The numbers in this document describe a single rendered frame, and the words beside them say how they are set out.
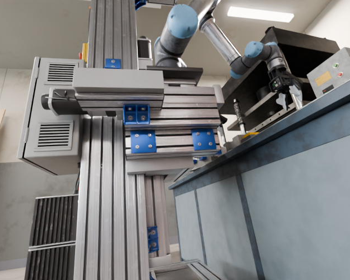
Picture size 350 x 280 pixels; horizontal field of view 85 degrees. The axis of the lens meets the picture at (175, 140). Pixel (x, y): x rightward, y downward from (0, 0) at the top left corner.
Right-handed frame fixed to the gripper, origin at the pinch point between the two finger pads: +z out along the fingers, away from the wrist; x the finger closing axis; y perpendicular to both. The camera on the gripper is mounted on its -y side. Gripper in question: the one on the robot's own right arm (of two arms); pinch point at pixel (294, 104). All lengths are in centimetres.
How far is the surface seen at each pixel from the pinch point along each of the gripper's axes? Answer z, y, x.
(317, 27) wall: -242, -281, -98
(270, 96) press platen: -56, -73, -69
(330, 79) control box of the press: -37, -74, -18
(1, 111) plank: -160, 263, -318
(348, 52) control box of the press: -48, -75, -2
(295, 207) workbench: 44.1, 16.2, -2.5
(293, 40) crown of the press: -93, -79, -33
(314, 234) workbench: 53, 16, 1
